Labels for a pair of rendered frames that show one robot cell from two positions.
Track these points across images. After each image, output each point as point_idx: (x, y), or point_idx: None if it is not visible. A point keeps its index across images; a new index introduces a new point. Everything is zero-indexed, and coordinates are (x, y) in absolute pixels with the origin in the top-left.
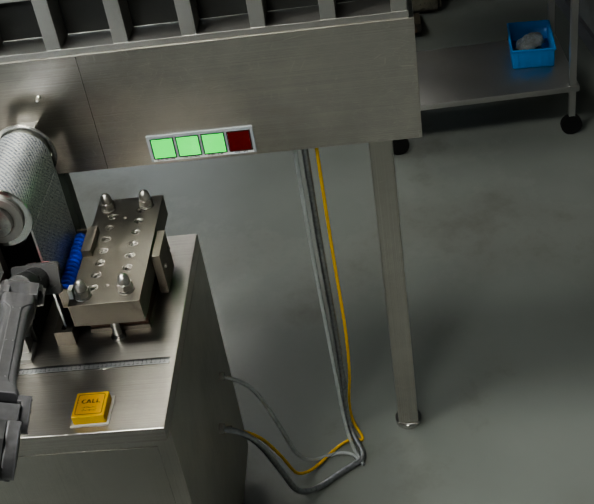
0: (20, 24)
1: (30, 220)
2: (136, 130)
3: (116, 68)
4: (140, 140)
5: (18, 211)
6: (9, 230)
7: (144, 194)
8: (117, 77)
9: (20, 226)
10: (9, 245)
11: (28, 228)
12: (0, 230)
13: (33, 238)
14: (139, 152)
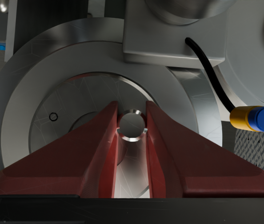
0: None
1: None
2: None
3: None
4: None
5: (3, 162)
6: (48, 102)
7: None
8: None
9: (17, 100)
10: (100, 20)
11: (6, 78)
12: (83, 109)
13: (13, 30)
14: None
